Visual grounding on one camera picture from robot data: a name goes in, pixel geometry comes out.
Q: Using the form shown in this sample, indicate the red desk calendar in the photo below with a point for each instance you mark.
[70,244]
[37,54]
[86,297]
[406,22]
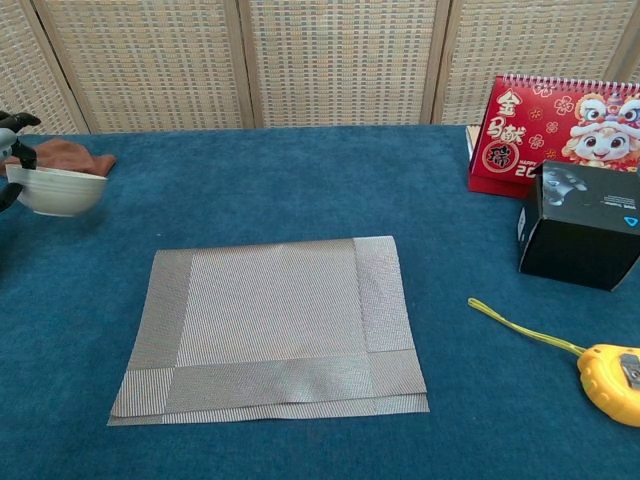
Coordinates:
[525,130]

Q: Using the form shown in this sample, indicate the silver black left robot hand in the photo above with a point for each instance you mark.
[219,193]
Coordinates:
[6,145]

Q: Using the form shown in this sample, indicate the black product box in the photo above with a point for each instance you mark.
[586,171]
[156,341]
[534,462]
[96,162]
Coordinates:
[575,240]

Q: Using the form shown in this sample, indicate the brown cloth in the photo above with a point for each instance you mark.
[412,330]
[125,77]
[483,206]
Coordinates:
[70,157]

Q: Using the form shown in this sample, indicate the white bowl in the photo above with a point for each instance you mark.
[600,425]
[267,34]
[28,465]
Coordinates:
[60,195]

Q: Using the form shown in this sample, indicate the yellow tape measure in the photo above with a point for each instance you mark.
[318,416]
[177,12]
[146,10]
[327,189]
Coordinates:
[607,380]

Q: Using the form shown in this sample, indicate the bamboo folding screen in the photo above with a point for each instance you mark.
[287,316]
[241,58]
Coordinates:
[330,60]

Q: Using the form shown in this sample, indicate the grey woven placemat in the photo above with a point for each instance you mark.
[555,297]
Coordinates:
[270,320]

